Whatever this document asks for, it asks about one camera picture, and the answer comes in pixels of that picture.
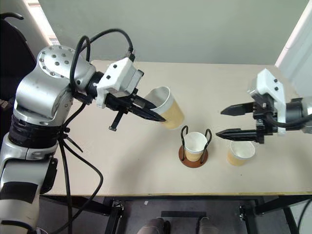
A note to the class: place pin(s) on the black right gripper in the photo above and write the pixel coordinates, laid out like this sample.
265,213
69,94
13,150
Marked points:
264,114

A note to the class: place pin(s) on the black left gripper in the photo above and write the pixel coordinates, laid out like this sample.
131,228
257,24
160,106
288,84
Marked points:
119,102

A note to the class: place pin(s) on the tan and white paper cup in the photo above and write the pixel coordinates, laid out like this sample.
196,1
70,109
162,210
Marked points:
171,114
195,146
240,152

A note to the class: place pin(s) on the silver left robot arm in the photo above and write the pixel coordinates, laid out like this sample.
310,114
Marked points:
41,87

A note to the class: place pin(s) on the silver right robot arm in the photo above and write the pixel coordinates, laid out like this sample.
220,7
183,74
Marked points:
298,109

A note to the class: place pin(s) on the black chair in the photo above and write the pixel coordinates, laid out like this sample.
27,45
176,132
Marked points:
14,56

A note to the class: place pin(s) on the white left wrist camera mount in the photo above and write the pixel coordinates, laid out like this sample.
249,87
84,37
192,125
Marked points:
117,73

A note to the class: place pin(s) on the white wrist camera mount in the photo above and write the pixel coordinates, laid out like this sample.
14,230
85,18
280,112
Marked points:
268,83
117,73

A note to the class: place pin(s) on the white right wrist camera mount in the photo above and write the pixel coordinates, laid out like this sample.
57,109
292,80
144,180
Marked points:
268,83

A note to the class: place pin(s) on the black metal table frame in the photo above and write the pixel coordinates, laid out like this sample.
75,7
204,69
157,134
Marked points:
185,199

